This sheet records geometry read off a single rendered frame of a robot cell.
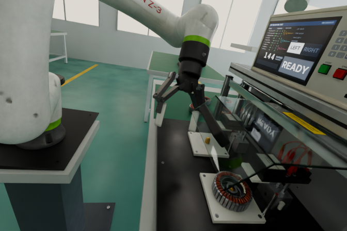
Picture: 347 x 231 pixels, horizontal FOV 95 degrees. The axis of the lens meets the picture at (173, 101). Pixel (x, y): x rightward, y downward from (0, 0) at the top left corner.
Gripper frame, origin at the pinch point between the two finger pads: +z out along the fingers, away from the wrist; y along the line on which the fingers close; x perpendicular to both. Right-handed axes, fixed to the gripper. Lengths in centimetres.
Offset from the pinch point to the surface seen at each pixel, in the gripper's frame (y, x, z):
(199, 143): -21.3, -9.0, 6.6
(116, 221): -17, -61, 76
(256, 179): -15.7, 19.3, 8.3
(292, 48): -20.8, 19.5, -30.9
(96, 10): 15, -445, -218
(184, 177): -7.5, 1.1, 16.4
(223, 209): -11.7, 14.5, 18.9
